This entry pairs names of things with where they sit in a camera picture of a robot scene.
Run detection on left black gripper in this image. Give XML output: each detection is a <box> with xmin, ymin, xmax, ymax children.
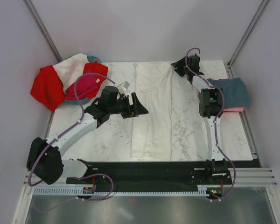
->
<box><xmin>109</xmin><ymin>93</ymin><xmax>149</xmax><ymax>119</ymax></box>

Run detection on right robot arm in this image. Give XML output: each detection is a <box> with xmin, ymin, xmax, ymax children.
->
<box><xmin>171</xmin><ymin>55</ymin><xmax>228</xmax><ymax>184</ymax></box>

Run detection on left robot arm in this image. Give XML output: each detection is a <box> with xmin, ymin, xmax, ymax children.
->
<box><xmin>26</xmin><ymin>86</ymin><xmax>149</xmax><ymax>186</ymax></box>

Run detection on magenta t-shirt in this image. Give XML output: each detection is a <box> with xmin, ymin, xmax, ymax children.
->
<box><xmin>65</xmin><ymin>75</ymin><xmax>105</xmax><ymax>101</ymax></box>

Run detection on folded grey-blue t-shirt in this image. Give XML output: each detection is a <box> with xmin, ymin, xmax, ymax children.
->
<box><xmin>208</xmin><ymin>78</ymin><xmax>251</xmax><ymax>109</ymax></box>

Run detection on teal laundry basket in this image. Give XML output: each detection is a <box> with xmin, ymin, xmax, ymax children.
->
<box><xmin>64</xmin><ymin>55</ymin><xmax>101</xmax><ymax>105</ymax></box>

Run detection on folded pink t-shirt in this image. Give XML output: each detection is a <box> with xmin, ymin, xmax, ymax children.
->
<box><xmin>223</xmin><ymin>107</ymin><xmax>245</xmax><ymax>112</ymax></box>

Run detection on red t-shirt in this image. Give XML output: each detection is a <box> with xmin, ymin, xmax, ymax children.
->
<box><xmin>30</xmin><ymin>62</ymin><xmax>108</xmax><ymax>112</ymax></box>

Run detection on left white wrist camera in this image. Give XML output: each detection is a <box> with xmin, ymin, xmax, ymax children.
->
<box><xmin>117</xmin><ymin>81</ymin><xmax>130</xmax><ymax>97</ymax></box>

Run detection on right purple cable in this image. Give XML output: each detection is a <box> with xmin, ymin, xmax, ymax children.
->
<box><xmin>185</xmin><ymin>47</ymin><xmax>237</xmax><ymax>203</ymax></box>

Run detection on purple cable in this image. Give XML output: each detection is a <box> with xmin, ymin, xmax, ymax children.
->
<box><xmin>185</xmin><ymin>47</ymin><xmax>237</xmax><ymax>203</ymax></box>
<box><xmin>28</xmin><ymin>72</ymin><xmax>116</xmax><ymax>213</ymax></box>

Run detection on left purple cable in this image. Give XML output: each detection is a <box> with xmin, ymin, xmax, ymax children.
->
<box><xmin>28</xmin><ymin>72</ymin><xmax>116</xmax><ymax>213</ymax></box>

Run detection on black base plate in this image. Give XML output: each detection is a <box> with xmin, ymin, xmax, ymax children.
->
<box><xmin>66</xmin><ymin>159</ymin><xmax>260</xmax><ymax>190</ymax></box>

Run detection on right aluminium frame post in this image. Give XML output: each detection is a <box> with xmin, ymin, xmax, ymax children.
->
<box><xmin>226</xmin><ymin>0</ymin><xmax>271</xmax><ymax>69</ymax></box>

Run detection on aluminium frame post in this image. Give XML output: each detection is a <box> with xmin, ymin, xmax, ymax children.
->
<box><xmin>23</xmin><ymin>0</ymin><xmax>63</xmax><ymax>62</ymax></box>
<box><xmin>226</xmin><ymin>0</ymin><xmax>271</xmax><ymax>69</ymax></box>

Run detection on white slotted cable duct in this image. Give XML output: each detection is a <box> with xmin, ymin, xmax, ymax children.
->
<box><xmin>34</xmin><ymin>184</ymin><xmax>227</xmax><ymax>196</ymax></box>

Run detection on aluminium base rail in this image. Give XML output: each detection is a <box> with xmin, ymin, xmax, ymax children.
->
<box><xmin>23</xmin><ymin>168</ymin><xmax>277</xmax><ymax>187</ymax></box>

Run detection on left aluminium frame post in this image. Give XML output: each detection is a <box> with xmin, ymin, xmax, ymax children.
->
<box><xmin>23</xmin><ymin>0</ymin><xmax>63</xmax><ymax>62</ymax></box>

